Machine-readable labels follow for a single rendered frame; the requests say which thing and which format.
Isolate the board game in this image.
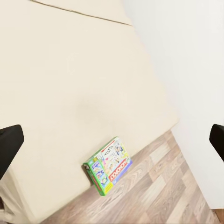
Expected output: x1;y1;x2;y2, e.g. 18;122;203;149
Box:
83;136;132;196

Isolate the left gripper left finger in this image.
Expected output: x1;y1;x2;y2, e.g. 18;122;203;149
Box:
0;124;24;180

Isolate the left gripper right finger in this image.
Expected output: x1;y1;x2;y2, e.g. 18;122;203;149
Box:
209;124;224;162

